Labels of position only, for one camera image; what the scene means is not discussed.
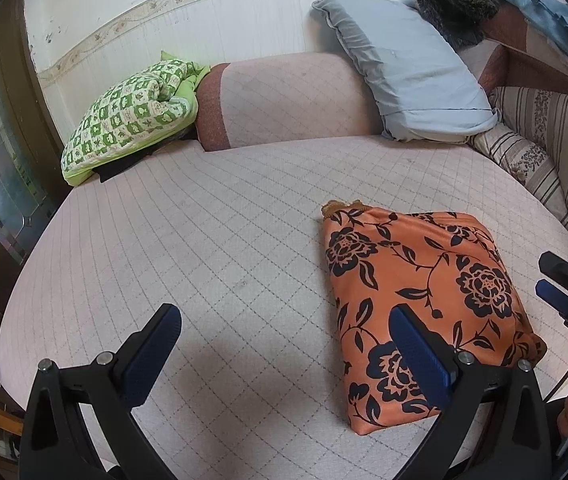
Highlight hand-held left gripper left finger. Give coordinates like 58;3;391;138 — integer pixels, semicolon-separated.
18;303;183;480

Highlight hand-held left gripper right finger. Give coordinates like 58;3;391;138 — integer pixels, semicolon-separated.
388;303;562;480

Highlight orange floral garment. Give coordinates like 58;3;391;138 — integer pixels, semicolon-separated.
320;200;549;435

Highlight black cloth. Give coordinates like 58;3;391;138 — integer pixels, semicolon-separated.
98;142;165;183

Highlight brown sofa armrest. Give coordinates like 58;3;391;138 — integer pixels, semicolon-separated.
478;10;568;106

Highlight green checkered blanket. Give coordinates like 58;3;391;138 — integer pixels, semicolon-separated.
60;51;211;187

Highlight blue cloth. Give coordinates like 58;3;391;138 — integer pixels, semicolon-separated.
496;0;568;68

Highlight grey pillow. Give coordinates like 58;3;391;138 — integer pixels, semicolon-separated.
311;0;502;143

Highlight dark fur garment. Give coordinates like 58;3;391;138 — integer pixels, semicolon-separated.
412;0;502;51

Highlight pink quilted bolster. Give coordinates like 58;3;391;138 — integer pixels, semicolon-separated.
195;52;382;153

